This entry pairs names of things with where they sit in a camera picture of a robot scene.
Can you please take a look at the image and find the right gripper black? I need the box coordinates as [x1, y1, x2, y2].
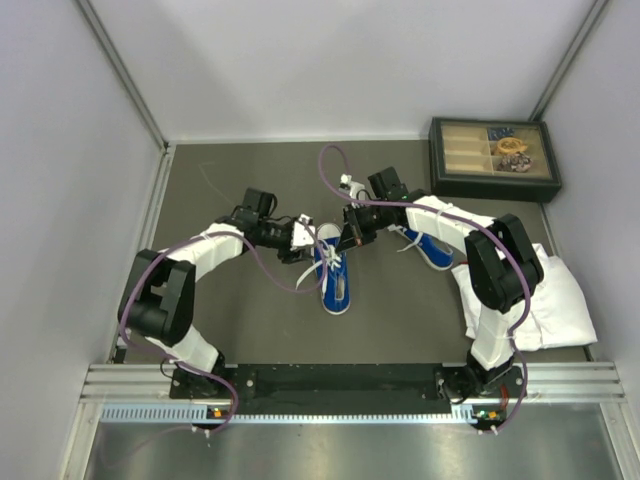
[337, 201, 391, 254]

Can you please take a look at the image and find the blue sneaker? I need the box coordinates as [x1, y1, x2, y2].
[410, 233, 454, 271]
[317, 223, 351, 315]

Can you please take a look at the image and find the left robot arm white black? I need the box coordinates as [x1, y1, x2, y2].
[117, 188, 320, 397]

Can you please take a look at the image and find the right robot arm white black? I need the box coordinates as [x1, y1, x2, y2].
[335, 167, 544, 396]

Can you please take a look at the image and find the black compartment display box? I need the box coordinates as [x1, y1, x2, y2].
[428, 117, 562, 203]

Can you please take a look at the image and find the blue patterned item in box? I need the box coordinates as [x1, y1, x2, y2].
[487, 127, 515, 142]

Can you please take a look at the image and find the yellow item in box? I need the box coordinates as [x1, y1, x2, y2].
[495, 137, 528, 155]

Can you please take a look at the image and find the floral item in box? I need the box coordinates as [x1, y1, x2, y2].
[495, 152, 533, 173]

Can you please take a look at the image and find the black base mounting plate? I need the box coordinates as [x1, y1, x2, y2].
[168, 363, 529, 415]

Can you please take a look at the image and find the white folded shirt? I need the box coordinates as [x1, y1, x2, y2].
[451, 243, 599, 354]

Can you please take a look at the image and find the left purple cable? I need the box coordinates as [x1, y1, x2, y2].
[119, 234, 329, 441]

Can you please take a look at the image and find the purple cable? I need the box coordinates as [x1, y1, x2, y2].
[318, 144, 532, 434]
[119, 234, 329, 441]

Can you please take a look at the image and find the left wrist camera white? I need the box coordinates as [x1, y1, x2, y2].
[290, 214, 315, 251]

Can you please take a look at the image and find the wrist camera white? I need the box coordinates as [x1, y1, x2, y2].
[339, 174, 367, 200]
[290, 214, 315, 251]

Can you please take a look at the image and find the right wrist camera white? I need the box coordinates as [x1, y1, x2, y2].
[339, 174, 367, 200]

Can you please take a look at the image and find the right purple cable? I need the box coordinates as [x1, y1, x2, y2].
[318, 144, 532, 434]

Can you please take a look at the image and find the grey slotted cable duct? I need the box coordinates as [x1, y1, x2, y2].
[101, 404, 499, 425]

